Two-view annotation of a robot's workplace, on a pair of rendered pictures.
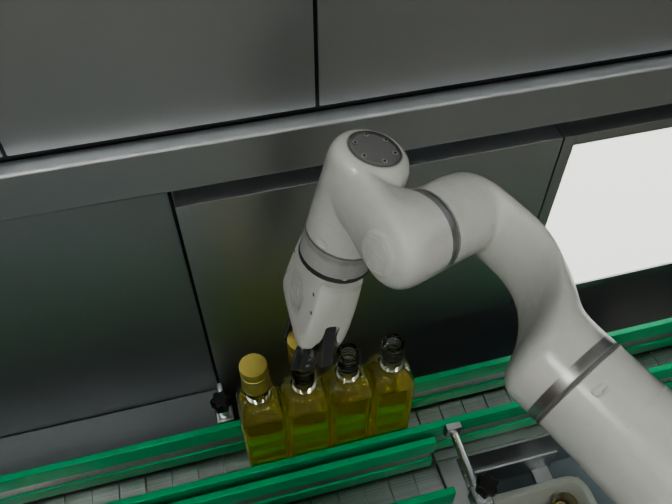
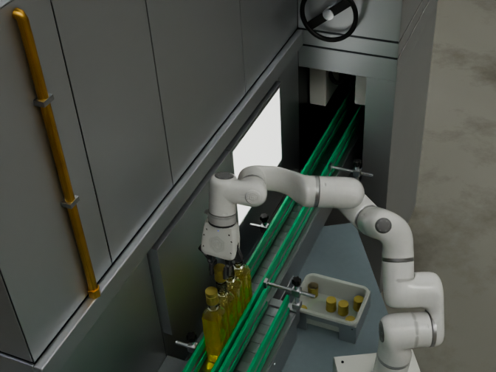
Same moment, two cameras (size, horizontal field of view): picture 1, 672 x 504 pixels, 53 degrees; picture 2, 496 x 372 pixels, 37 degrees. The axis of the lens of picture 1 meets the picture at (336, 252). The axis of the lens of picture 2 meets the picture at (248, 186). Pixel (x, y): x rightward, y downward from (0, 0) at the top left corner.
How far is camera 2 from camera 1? 152 cm
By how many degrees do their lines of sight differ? 37
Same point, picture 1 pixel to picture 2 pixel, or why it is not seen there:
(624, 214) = not seen: hidden behind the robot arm
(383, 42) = (182, 151)
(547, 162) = (229, 162)
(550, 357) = (311, 186)
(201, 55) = (149, 187)
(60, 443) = not seen: outside the picture
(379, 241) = (253, 193)
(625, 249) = not seen: hidden behind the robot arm
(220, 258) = (167, 266)
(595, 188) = (241, 164)
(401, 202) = (248, 180)
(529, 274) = (282, 180)
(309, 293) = (226, 236)
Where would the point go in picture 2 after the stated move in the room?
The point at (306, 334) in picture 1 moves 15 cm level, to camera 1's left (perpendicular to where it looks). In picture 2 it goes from (232, 252) to (196, 285)
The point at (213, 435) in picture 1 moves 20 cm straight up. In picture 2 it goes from (197, 355) to (190, 308)
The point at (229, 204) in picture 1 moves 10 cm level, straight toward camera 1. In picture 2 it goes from (167, 238) to (201, 248)
